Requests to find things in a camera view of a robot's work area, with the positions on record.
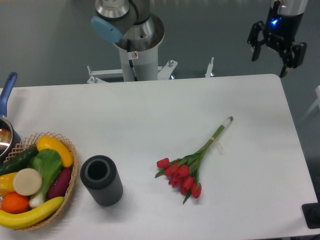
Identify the purple sweet potato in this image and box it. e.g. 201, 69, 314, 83
47, 168, 72, 200

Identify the yellow banana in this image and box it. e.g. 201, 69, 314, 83
0, 196, 64, 230

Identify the beige round disc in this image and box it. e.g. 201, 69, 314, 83
12, 168, 42, 196

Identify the red tulip bouquet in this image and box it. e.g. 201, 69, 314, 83
154, 116, 234, 204

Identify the green bok choy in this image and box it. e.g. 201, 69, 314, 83
28, 149, 62, 209

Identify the white furniture piece right edge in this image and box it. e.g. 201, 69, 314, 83
302, 85, 320, 121

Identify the green cucumber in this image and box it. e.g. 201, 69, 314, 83
0, 146, 39, 176

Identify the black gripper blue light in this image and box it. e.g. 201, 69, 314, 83
247, 0, 307, 78

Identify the yellow bell pepper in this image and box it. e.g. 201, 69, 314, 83
0, 172, 17, 196

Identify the silver robot wrist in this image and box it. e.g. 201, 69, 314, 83
278, 0, 308, 16

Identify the blue handled saucepan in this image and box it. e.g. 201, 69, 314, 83
0, 72, 21, 165

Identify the woven wicker basket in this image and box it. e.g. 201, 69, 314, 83
4, 132, 79, 231

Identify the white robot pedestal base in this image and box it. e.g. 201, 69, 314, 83
86, 44, 215, 85

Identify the dark grey ribbed vase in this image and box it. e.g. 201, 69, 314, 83
80, 155, 124, 207

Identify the black device at table edge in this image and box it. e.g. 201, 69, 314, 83
301, 202, 320, 229

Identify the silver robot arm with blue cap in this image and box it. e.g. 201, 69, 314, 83
91, 0, 308, 82

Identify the orange fruit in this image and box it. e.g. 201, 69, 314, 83
0, 192, 29, 214

